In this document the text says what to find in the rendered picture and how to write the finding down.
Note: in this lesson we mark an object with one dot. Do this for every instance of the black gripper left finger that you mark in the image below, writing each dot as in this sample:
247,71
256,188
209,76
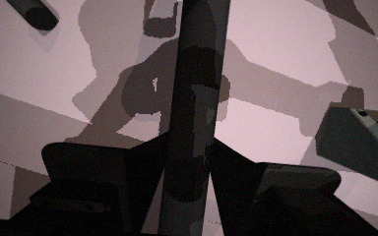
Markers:
135,171

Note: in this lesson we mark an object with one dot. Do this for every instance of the dark grey pipe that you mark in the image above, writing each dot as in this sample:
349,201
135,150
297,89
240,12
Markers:
193,116

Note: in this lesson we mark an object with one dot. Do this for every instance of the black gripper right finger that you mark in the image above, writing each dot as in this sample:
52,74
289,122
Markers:
240,184

